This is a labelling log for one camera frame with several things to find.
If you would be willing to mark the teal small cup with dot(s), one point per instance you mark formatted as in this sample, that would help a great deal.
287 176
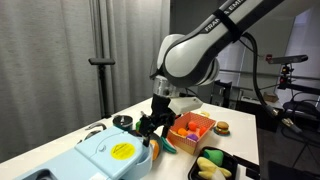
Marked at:
122 122

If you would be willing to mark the black camera stand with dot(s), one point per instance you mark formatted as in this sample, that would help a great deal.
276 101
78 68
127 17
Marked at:
101 86

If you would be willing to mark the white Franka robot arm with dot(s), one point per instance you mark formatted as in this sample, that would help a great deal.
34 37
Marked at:
190 56

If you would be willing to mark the black camera on boom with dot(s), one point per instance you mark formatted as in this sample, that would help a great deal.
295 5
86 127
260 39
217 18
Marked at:
286 60

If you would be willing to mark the orange plush fruit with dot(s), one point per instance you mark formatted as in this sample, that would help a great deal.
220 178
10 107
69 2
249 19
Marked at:
192 126
182 131

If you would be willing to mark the pale yellow toy slice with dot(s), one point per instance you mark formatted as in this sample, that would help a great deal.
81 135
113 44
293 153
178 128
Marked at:
204 114

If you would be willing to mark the toy burger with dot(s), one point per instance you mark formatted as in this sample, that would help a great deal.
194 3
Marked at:
222 126

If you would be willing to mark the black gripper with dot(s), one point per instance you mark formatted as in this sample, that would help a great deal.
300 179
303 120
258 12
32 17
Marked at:
161 108

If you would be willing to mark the small toy plate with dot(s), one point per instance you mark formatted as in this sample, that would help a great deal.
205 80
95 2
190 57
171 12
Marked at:
220 133

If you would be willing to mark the purple plush fruit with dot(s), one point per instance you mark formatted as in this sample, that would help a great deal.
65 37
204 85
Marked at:
192 137

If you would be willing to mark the toy watermelon slice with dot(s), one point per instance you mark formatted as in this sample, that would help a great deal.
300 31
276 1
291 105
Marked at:
168 145

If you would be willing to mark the orange checkered cardboard box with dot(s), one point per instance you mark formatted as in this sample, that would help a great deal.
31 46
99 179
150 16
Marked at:
186 143

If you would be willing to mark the grey curtain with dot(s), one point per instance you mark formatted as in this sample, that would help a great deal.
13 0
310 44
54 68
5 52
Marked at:
50 66

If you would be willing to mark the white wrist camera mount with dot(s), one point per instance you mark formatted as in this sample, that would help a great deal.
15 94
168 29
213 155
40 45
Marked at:
183 104

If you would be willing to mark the green plush fruit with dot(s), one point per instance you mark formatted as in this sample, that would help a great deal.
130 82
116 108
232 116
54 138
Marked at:
214 156

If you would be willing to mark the black plastic tray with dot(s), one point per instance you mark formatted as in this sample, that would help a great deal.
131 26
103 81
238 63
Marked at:
230 163

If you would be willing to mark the brown cardboard box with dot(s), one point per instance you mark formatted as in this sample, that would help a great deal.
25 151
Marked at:
270 97

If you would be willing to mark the light blue breakfast maker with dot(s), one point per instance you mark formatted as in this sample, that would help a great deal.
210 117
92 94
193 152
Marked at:
90 156

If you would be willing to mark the yellow plush banana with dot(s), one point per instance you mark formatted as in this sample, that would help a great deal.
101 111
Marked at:
206 166

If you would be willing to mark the red plush fruit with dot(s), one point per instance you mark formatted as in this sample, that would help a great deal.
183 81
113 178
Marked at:
202 130

